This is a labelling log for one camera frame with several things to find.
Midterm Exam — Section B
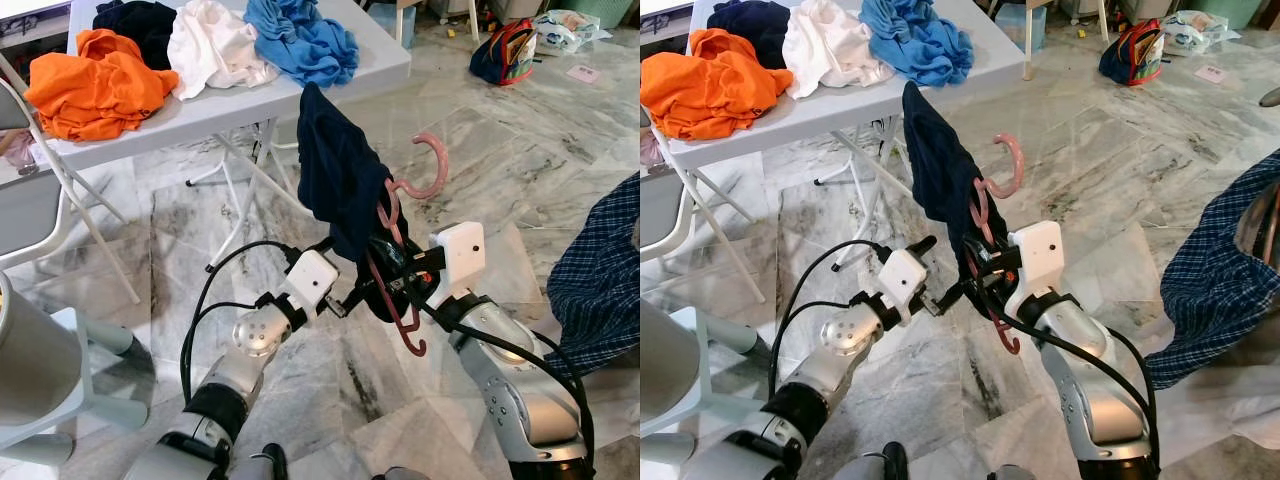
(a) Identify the light wooden chair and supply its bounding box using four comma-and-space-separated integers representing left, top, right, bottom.
360, 0, 483, 48
985, 0, 1111, 81

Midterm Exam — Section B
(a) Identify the green plastic basket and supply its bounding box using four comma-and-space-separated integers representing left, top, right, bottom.
1185, 0, 1263, 29
575, 0, 638, 29

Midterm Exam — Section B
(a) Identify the white plastic bag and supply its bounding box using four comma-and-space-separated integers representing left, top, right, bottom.
1160, 9, 1241, 54
532, 8, 613, 54

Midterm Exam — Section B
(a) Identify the dark navy crumpled garment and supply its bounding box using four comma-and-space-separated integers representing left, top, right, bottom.
92, 0, 179, 71
706, 0, 791, 69

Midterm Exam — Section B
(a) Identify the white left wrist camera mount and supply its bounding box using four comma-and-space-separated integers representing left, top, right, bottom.
283, 249, 342, 313
877, 248, 931, 325

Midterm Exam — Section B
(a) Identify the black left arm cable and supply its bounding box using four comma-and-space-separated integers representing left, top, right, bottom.
178, 239, 326, 406
768, 238, 891, 401

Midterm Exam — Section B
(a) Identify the white crumpled garment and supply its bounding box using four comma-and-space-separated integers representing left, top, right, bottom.
782, 0, 894, 100
166, 0, 282, 101

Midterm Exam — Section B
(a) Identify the robot left leg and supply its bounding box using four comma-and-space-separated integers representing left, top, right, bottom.
855, 441, 911, 480
228, 443, 291, 480

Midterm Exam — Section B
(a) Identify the blue garment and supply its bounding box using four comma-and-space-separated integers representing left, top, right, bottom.
858, 0, 976, 88
243, 0, 360, 89

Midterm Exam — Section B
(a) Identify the orange garment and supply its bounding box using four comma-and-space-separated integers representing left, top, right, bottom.
640, 27, 795, 142
24, 28, 182, 143

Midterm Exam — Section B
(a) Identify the pink plastic clothes hanger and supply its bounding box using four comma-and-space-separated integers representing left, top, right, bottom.
364, 131, 451, 359
962, 132, 1027, 357

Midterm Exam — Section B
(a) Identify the light blue plastic stool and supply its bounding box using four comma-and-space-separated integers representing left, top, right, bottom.
0, 305, 157, 468
640, 305, 758, 468

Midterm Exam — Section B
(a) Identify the red and blue bag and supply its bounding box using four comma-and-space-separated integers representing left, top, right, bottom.
469, 17, 539, 88
1098, 17, 1166, 87

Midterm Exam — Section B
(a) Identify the white folding table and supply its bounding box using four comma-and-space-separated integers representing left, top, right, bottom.
25, 0, 413, 274
655, 0, 1026, 271

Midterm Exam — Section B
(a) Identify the navy blue shirt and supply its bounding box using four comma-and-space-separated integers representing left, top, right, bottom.
297, 82, 413, 323
902, 80, 1011, 301

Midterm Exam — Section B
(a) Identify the blue plaid shirt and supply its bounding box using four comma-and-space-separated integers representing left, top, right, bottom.
545, 172, 641, 377
1143, 148, 1280, 391

